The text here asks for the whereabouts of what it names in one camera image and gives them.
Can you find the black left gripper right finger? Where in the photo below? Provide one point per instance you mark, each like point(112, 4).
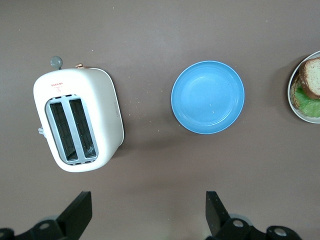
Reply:
point(215, 217)

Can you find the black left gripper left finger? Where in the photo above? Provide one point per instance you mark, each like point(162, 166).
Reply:
point(72, 217)

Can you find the brown bread slice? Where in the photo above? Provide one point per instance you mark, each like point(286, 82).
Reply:
point(312, 77)
point(296, 100)

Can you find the green lettuce leaf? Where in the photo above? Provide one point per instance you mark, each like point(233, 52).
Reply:
point(310, 107)

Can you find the blue plate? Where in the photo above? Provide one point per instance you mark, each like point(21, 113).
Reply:
point(207, 97)

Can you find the beige plate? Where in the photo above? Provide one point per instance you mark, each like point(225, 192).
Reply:
point(292, 111)

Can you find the white toaster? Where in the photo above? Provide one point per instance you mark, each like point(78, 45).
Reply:
point(100, 105)

